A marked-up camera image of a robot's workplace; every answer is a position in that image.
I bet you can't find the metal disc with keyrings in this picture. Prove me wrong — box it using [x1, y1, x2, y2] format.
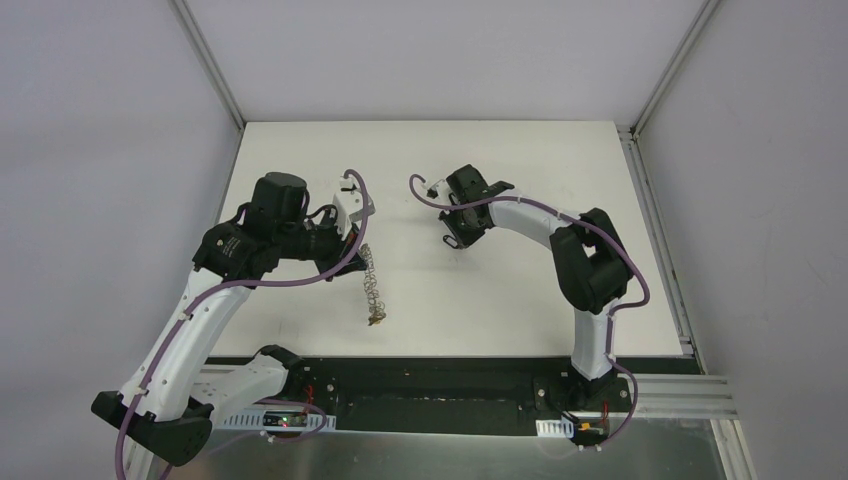
[359, 243, 387, 322]

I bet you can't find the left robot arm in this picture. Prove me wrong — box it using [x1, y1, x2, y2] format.
[91, 169, 372, 479]

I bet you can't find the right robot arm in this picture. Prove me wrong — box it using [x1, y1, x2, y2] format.
[426, 165, 634, 410]

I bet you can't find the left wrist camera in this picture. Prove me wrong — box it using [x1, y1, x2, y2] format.
[332, 177, 376, 234]

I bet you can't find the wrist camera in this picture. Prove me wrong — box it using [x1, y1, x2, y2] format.
[332, 177, 376, 234]
[426, 179, 457, 205]

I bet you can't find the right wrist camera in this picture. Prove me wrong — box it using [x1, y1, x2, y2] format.
[426, 179, 457, 205]

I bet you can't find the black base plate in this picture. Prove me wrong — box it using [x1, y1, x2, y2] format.
[205, 356, 700, 439]

